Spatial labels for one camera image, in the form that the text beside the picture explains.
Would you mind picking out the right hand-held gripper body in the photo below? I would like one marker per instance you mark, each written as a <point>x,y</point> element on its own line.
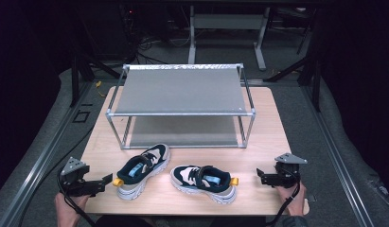
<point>285,175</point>

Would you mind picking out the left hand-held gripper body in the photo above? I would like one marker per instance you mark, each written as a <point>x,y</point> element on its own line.
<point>77,181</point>

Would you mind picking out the navy beige sneaker yellow tab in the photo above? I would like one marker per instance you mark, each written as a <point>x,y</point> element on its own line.
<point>189,178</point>
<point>157,156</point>

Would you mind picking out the grey metal shoe rack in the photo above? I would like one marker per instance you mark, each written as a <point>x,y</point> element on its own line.
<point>182,91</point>

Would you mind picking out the person's right hand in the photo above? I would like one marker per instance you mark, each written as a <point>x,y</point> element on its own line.
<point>293,198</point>

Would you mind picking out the person's left hand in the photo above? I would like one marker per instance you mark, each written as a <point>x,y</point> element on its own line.
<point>67,209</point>

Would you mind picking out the yellow tag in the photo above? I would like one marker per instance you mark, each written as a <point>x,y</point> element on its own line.
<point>98,84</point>

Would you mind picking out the black metal stand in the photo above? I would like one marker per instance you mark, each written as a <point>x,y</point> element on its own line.
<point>78,75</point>
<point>309,69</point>

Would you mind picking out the grey floor rail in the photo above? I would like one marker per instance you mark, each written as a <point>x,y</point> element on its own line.
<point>337,151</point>
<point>44,157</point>

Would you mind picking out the grey metal table frame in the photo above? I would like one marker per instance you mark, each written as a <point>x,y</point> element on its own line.
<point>226,22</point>

